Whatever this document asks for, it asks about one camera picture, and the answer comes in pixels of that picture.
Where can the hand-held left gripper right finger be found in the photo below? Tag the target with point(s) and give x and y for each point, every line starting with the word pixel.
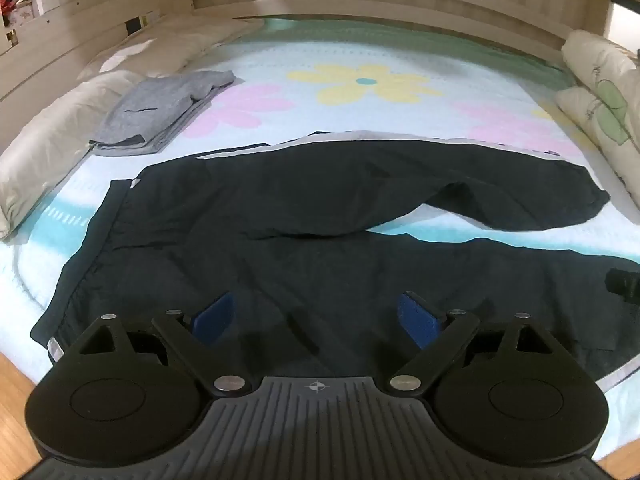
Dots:
pixel 419 319

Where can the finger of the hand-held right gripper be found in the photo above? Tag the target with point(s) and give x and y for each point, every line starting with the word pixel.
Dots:
pixel 624 284

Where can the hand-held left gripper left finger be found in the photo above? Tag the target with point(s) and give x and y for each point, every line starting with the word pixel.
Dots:
pixel 215 317

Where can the black pants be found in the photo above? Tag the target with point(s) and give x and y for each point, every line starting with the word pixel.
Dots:
pixel 320 200

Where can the grey folded garment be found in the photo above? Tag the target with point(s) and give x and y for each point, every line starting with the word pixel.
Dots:
pixel 160 105

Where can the white pillow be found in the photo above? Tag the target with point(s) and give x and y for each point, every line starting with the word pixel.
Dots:
pixel 55 145

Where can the floral printed blanket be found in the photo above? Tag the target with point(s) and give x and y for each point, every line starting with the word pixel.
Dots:
pixel 360 55

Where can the small red object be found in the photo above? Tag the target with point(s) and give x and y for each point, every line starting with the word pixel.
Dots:
pixel 7 5

